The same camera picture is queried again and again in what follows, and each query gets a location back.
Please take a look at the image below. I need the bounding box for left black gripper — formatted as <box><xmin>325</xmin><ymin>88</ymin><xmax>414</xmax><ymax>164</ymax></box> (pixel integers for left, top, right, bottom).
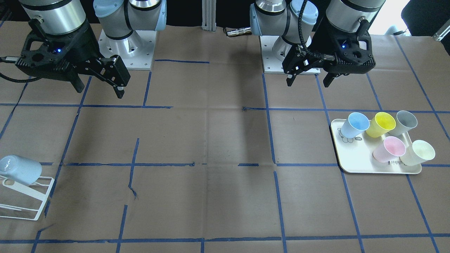
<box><xmin>283</xmin><ymin>18</ymin><xmax>376</xmax><ymax>87</ymax></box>

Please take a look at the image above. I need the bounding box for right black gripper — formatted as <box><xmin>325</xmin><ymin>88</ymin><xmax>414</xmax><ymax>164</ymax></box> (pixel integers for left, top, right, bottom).
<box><xmin>15</xmin><ymin>19</ymin><xmax>130</xmax><ymax>99</ymax></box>

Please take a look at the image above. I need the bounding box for grey-blue plastic cup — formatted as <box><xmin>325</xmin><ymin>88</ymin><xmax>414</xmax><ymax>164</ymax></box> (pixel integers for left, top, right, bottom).
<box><xmin>0</xmin><ymin>155</ymin><xmax>42</xmax><ymax>185</ymax></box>

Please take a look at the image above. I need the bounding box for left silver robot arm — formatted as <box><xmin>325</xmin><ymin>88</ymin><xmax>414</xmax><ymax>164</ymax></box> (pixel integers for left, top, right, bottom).
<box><xmin>250</xmin><ymin>0</ymin><xmax>384</xmax><ymax>87</ymax></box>

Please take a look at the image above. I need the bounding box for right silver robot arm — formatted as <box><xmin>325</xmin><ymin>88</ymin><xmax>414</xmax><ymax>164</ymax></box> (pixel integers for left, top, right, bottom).
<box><xmin>12</xmin><ymin>0</ymin><xmax>167</xmax><ymax>99</ymax></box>

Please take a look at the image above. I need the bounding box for light blue cup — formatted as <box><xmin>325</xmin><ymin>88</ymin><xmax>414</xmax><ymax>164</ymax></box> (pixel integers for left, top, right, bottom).
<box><xmin>341</xmin><ymin>112</ymin><xmax>370</xmax><ymax>139</ymax></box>

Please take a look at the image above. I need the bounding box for yellow cup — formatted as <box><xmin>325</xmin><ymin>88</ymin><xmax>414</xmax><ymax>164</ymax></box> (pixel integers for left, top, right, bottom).
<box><xmin>365</xmin><ymin>112</ymin><xmax>396</xmax><ymax>138</ymax></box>

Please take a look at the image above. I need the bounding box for grey cup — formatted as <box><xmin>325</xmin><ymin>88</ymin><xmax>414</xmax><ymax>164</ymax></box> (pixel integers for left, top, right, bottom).
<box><xmin>388</xmin><ymin>110</ymin><xmax>418</xmax><ymax>136</ymax></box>

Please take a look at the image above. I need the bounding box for pink cup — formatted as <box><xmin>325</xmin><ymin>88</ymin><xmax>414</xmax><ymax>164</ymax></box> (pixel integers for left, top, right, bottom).
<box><xmin>373</xmin><ymin>136</ymin><xmax>406</xmax><ymax>162</ymax></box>

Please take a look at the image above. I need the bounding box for pale green cup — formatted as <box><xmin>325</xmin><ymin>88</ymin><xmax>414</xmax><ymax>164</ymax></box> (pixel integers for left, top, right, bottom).
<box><xmin>400</xmin><ymin>140</ymin><xmax>436</xmax><ymax>166</ymax></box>

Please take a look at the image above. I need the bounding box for cream rectangular tray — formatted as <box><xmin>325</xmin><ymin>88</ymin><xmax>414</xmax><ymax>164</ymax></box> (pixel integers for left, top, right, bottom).
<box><xmin>330</xmin><ymin>119</ymin><xmax>422</xmax><ymax>174</ymax></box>

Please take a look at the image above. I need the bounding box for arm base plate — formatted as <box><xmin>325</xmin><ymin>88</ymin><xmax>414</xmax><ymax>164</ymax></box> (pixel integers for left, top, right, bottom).
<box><xmin>259</xmin><ymin>35</ymin><xmax>321</xmax><ymax>75</ymax></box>
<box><xmin>98</xmin><ymin>30</ymin><xmax>158</xmax><ymax>71</ymax></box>

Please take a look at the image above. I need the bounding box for aluminium frame post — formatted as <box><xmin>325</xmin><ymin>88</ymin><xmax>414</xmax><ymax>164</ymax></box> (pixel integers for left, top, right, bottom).
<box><xmin>201</xmin><ymin>0</ymin><xmax>217</xmax><ymax>33</ymax></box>

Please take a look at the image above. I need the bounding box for white wire cup rack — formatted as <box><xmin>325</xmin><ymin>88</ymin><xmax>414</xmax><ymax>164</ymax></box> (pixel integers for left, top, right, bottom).
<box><xmin>1</xmin><ymin>176</ymin><xmax>55</xmax><ymax>221</ymax></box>

